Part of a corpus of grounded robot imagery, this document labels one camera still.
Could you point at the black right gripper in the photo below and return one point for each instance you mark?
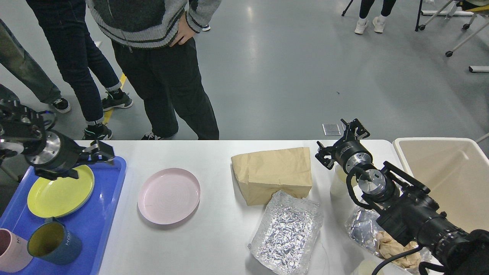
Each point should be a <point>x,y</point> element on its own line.
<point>350,153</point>

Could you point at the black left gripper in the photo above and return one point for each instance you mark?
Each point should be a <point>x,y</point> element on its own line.
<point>60,154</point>

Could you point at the pink plate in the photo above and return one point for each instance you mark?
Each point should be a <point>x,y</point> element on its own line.
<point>169,196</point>

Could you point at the blue-grey mug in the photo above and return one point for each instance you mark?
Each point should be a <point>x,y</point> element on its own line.
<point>55,243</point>

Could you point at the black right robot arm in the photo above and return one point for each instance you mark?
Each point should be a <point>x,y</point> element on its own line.
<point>406,210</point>

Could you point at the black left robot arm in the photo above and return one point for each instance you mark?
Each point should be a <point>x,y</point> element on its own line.
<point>23,130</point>

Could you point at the metal floor plate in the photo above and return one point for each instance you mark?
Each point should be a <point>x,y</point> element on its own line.
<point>332,129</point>

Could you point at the white paper cup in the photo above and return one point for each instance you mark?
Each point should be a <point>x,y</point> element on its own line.
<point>339,186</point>

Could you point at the yellow plate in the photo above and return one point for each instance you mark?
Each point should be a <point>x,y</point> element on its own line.
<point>60,197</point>

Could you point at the blue plastic tray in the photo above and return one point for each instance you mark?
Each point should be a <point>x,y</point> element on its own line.
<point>91,223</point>

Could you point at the crumpled foil with paper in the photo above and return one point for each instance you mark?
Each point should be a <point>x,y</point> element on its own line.
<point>361,226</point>

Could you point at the brown paper bag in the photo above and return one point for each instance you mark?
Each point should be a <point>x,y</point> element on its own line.
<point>261,174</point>

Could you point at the aluminium foil tray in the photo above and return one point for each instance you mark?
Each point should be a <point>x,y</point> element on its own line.
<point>287,233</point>

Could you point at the beige plastic bin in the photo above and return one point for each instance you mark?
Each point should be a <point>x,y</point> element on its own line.
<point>456,171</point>

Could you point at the pink mug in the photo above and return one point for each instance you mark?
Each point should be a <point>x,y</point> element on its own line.
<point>14,255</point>

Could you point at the person in olive trousers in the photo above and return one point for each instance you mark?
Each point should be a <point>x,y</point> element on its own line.
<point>19,62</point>

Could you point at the white lid bottom edge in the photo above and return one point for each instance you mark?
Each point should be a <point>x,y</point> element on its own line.
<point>366,267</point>

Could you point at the person in grey sweater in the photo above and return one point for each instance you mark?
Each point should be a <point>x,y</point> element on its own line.
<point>154,46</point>

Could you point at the person in dark jeans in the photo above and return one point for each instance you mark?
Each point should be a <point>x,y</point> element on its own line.
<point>80,62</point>

